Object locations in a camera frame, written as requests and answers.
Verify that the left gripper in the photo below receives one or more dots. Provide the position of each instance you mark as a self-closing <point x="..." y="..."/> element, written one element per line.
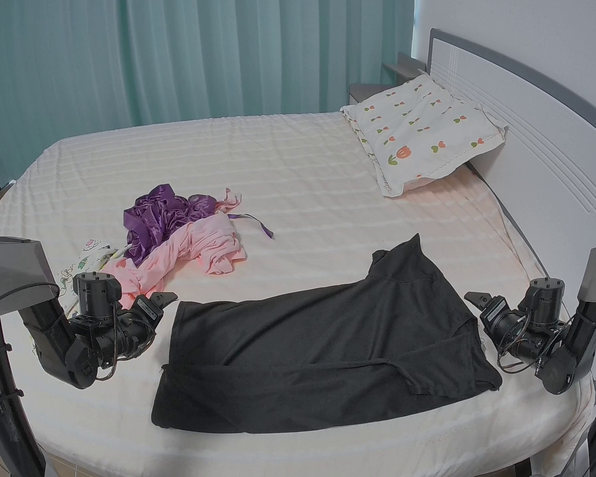
<point x="131" y="333"/>

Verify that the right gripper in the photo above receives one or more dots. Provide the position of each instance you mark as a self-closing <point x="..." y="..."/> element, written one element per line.
<point x="509" y="333"/>

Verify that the black T-shirt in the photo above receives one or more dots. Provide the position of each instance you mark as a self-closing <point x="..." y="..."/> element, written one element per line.
<point x="303" y="341"/>

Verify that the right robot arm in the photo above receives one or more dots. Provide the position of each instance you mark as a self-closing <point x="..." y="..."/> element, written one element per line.
<point x="586" y="326"/>

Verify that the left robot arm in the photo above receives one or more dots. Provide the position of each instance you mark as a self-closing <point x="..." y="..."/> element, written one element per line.
<point x="15" y="271"/>

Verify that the bed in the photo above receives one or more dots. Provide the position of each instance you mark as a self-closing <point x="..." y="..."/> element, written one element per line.
<point x="303" y="167"/>

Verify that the white printed pyjama garment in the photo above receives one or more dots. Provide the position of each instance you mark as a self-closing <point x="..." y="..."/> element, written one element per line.
<point x="87" y="261"/>

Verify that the pink garment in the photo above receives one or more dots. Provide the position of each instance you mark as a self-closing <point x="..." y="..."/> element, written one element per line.
<point x="198" y="241"/>

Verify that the purple satin garment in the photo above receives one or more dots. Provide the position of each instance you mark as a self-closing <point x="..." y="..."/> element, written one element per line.
<point x="154" y="216"/>

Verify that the white printed pillow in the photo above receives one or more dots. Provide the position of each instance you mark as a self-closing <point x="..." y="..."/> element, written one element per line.
<point x="422" y="127"/>

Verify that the grey bedside table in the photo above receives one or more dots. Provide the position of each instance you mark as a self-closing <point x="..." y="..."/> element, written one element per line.
<point x="365" y="90"/>

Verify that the blue-green curtain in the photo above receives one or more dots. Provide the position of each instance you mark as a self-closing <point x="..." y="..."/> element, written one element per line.
<point x="179" y="42"/>

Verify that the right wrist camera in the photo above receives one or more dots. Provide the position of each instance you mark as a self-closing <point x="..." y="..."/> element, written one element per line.
<point x="523" y="305"/>

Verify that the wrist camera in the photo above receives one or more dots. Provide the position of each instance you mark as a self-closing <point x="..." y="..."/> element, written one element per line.
<point x="523" y="305"/>
<point x="115" y="291"/>

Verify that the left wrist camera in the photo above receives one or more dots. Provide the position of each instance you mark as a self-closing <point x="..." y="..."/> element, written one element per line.
<point x="115" y="291"/>

